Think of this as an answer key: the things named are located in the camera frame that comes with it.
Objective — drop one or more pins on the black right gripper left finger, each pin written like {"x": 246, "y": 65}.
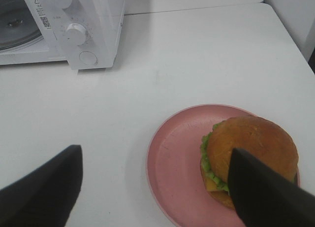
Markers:
{"x": 46, "y": 196}

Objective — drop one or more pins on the toy burger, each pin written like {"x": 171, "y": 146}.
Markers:
{"x": 262, "y": 138}

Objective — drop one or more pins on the white microwave oven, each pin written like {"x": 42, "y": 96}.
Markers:
{"x": 102, "y": 19}

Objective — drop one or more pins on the glass microwave turntable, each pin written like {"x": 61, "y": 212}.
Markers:
{"x": 17, "y": 25}

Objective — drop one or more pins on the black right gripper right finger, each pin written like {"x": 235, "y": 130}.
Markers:
{"x": 263, "y": 198}

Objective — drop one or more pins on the pink round plate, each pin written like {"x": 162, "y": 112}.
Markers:
{"x": 173, "y": 168}

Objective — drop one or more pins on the white round door button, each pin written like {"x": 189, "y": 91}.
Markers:
{"x": 88, "y": 58}

